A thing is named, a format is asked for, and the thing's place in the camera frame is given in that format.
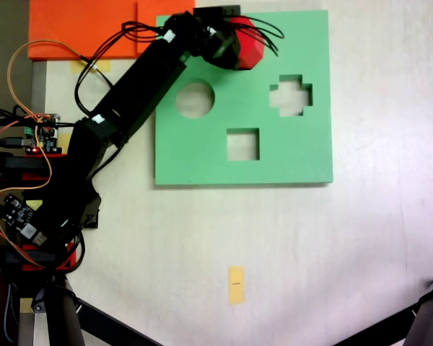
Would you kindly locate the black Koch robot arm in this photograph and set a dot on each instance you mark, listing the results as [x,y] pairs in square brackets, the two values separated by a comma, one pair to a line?
[144,79]

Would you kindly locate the red octagonal pillar block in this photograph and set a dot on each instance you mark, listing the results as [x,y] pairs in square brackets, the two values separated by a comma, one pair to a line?
[250,47]

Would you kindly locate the green circuit board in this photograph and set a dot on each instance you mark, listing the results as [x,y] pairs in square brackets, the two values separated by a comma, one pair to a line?
[47,131]

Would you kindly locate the black circuit board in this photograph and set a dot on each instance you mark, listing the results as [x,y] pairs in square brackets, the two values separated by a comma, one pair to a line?
[16,212]

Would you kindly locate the yellow tape label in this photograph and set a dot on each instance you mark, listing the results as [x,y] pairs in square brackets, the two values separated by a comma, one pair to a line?
[236,288]

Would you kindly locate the yellow tape strip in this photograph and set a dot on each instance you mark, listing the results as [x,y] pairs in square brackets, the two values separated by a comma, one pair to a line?
[104,66]

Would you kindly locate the green shape sorter board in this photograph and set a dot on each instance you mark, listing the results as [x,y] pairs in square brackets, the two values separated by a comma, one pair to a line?
[296,151]

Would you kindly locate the black tripod leg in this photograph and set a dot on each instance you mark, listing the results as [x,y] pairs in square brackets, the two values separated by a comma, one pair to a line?
[66,324]
[431,317]

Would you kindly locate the small module with code sticker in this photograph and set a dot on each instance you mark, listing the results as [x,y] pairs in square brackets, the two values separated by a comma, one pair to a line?
[30,231]

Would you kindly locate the yellow tape piece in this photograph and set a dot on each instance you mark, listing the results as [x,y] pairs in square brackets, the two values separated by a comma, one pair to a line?
[34,204]
[65,138]
[26,306]

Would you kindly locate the red black table clamp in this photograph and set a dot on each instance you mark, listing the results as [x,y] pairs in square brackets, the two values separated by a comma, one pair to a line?
[36,256]
[18,164]

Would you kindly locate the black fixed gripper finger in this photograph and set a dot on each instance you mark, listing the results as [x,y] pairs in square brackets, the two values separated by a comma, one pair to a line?
[227,57]

